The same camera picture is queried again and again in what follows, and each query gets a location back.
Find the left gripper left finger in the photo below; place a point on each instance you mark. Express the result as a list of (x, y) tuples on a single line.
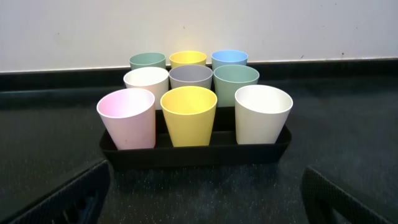
[(53, 202)]

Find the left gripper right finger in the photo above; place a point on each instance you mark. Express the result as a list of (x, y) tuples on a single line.
[(329, 205)]

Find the white cup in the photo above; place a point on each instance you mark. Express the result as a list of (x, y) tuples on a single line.
[(258, 124), (146, 79)]

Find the yellow cup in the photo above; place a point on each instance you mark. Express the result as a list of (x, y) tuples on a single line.
[(189, 124), (187, 59)]

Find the pink cup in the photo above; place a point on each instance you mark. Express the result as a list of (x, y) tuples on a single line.
[(130, 127)]

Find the black tray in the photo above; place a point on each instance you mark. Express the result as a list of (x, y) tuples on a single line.
[(192, 155)]

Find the green cup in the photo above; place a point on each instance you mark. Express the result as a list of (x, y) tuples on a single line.
[(147, 60), (231, 84)]

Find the blue cup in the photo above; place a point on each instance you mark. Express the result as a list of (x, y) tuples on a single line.
[(229, 59)]

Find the grey cup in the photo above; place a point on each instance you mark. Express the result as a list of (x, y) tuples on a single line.
[(190, 76)]

